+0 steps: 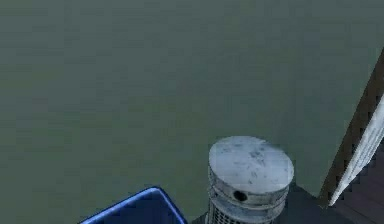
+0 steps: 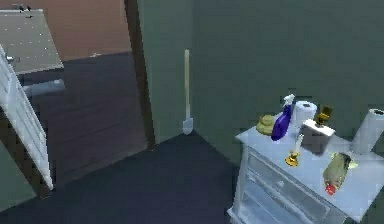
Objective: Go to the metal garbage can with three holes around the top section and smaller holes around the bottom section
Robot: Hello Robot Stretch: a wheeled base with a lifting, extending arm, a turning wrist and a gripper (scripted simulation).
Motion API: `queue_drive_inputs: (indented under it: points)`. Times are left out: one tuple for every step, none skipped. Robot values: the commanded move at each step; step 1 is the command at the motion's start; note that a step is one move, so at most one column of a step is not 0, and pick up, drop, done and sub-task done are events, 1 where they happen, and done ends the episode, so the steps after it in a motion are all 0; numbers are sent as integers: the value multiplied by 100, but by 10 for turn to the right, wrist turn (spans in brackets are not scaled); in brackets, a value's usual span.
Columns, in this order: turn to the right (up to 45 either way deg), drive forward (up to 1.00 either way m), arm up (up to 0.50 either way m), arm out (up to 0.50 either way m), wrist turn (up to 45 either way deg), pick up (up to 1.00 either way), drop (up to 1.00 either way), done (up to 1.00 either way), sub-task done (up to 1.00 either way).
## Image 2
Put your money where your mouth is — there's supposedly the yellow-green folded cloth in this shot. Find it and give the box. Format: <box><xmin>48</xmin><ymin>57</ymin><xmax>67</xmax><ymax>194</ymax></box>
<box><xmin>255</xmin><ymin>114</ymin><xmax>276</xmax><ymax>137</ymax></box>

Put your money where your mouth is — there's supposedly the purple spray bottle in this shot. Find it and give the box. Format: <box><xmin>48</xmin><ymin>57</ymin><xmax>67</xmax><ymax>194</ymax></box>
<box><xmin>270</xmin><ymin>93</ymin><xmax>296</xmax><ymax>142</ymax></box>

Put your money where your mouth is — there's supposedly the white toilet paper roll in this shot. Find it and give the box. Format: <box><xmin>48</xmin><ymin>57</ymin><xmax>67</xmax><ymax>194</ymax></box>
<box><xmin>293</xmin><ymin>100</ymin><xmax>318</xmax><ymax>129</ymax></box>

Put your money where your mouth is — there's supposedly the grey tissue box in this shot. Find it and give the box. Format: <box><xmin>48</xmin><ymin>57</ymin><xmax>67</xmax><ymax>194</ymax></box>
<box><xmin>298</xmin><ymin>118</ymin><xmax>336</xmax><ymax>157</ymax></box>

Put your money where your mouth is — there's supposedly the gold soap dispenser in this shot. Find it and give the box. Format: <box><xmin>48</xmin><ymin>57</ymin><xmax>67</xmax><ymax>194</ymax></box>
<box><xmin>314</xmin><ymin>105</ymin><xmax>334</xmax><ymax>128</ymax></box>

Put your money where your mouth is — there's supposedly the white chest of drawers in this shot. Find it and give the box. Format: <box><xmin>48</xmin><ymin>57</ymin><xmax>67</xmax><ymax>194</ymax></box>
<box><xmin>227</xmin><ymin>114</ymin><xmax>384</xmax><ymax>224</ymax></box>

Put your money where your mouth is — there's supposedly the olive bottle with red cap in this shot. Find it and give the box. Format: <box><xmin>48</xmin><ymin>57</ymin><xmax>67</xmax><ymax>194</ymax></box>
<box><xmin>322</xmin><ymin>152</ymin><xmax>359</xmax><ymax>196</ymax></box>

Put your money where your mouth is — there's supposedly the grey speckled table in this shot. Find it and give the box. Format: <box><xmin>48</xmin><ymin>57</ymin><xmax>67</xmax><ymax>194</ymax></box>
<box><xmin>0</xmin><ymin>7</ymin><xmax>66</xmax><ymax>98</ymax></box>

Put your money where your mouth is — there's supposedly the white paper towel roll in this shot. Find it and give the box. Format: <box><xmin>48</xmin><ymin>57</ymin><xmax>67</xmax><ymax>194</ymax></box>
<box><xmin>351</xmin><ymin>108</ymin><xmax>384</xmax><ymax>154</ymax></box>

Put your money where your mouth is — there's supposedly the pale long-handled toilet brush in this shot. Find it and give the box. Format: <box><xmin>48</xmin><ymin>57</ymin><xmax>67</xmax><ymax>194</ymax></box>
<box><xmin>181</xmin><ymin>49</ymin><xmax>194</xmax><ymax>136</ymax></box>

